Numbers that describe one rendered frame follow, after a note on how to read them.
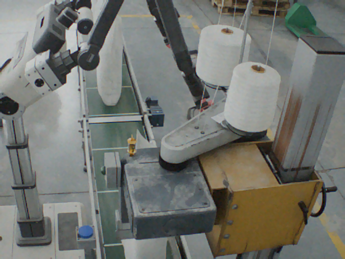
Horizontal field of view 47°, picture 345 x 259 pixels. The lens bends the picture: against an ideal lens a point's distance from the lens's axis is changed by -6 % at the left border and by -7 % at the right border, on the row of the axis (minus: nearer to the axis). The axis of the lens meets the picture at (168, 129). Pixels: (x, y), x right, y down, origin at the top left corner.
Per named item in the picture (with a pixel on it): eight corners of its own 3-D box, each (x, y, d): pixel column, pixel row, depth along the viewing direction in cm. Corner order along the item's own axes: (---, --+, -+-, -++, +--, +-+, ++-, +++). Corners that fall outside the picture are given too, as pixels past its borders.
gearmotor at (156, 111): (139, 107, 354) (140, 92, 346) (156, 106, 357) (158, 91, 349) (145, 127, 330) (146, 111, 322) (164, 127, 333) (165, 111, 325)
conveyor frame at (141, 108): (77, 24, 496) (77, 14, 488) (116, 23, 506) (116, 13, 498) (84, 133, 317) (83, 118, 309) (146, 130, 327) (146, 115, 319)
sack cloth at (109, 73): (95, 79, 367) (96, 0, 326) (119, 78, 371) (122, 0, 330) (97, 107, 329) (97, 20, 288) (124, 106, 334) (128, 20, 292)
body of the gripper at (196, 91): (204, 85, 172) (197, 71, 167) (211, 98, 164) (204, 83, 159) (189, 92, 172) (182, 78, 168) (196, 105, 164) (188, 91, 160)
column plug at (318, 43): (298, 36, 116) (299, 33, 116) (331, 38, 119) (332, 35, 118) (317, 53, 107) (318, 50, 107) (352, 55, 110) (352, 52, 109)
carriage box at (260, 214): (195, 208, 159) (207, 142, 141) (275, 198, 166) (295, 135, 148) (213, 258, 139) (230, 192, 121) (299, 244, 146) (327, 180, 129)
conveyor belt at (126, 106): (81, 24, 496) (81, 17, 491) (112, 23, 505) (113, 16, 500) (89, 128, 321) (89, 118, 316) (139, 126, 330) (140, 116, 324)
